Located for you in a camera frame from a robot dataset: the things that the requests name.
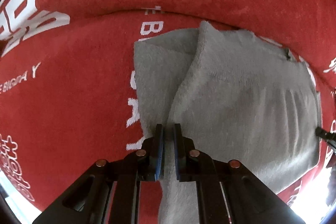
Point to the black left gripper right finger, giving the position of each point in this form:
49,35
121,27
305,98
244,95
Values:
182,148

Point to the red blanket with white lettering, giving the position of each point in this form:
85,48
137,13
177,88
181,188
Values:
68,89

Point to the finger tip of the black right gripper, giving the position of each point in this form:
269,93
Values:
328,137

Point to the grey knit small garment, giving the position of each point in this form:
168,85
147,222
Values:
237,97

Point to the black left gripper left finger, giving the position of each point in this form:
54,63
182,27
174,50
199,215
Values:
154,157

